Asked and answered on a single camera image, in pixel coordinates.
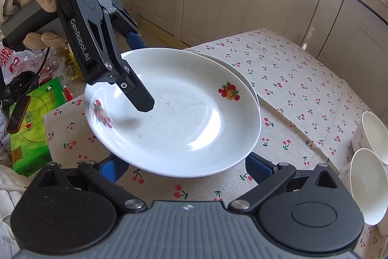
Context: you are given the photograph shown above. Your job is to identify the clear plastic bag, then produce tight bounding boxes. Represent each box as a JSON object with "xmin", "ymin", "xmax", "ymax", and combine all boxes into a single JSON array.
[{"xmin": 30, "ymin": 47, "xmax": 72, "ymax": 86}]

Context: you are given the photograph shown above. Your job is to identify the cherry print tablecloth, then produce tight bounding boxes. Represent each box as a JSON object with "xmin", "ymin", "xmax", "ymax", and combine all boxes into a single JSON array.
[{"xmin": 44, "ymin": 28, "xmax": 388, "ymax": 259}]

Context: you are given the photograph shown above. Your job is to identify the yellow plastic bag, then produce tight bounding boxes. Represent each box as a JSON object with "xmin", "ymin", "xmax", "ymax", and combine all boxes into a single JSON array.
[{"xmin": 65, "ymin": 47, "xmax": 88, "ymax": 82}]

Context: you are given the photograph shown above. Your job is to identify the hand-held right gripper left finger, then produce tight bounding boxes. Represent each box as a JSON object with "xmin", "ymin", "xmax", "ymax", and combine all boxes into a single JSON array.
[{"xmin": 36, "ymin": 154, "xmax": 147, "ymax": 213}]

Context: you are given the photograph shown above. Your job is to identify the person's white jacket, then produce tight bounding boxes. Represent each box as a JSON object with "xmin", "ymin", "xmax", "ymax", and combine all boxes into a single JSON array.
[{"xmin": 0, "ymin": 162, "xmax": 34, "ymax": 259}]

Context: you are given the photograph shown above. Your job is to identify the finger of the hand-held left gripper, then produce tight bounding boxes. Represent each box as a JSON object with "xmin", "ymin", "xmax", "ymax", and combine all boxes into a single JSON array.
[
  {"xmin": 86, "ymin": 8, "xmax": 156, "ymax": 113},
  {"xmin": 105, "ymin": 0, "xmax": 146, "ymax": 49}
]

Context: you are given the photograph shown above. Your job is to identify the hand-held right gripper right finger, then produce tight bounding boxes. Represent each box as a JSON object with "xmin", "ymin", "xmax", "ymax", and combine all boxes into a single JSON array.
[{"xmin": 228, "ymin": 152, "xmax": 340, "ymax": 212}]

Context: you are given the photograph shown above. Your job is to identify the white bowl pink floral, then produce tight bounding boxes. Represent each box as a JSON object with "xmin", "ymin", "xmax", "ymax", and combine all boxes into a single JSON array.
[
  {"xmin": 339, "ymin": 148, "xmax": 388, "ymax": 226},
  {"xmin": 353, "ymin": 111, "xmax": 388, "ymax": 165}
]

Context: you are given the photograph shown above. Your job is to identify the white plate fruit print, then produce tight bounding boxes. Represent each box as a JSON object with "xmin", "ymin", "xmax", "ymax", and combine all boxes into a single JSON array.
[
  {"xmin": 84, "ymin": 48, "xmax": 262, "ymax": 178},
  {"xmin": 182, "ymin": 48, "xmax": 260, "ymax": 108}
]

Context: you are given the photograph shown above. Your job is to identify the red white plastic bag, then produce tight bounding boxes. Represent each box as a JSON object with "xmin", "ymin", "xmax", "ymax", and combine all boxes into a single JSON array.
[{"xmin": 0, "ymin": 45, "xmax": 23, "ymax": 77}]

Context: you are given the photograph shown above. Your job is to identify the green tissue pack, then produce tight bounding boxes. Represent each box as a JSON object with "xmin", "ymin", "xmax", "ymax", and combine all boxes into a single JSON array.
[{"xmin": 9, "ymin": 77, "xmax": 68, "ymax": 177}]

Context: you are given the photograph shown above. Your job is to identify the smartphone orange case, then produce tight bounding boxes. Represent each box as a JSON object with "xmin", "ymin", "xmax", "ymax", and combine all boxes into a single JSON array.
[{"xmin": 7, "ymin": 95, "xmax": 31, "ymax": 134}]

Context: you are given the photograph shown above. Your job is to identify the black plastic bag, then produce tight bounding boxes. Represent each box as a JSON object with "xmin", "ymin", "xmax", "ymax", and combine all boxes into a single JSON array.
[{"xmin": 0, "ymin": 71, "xmax": 40, "ymax": 114}]

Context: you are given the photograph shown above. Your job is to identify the white kitchen cabinets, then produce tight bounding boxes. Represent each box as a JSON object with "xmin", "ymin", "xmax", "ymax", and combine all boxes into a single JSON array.
[{"xmin": 100, "ymin": 0, "xmax": 388, "ymax": 90}]

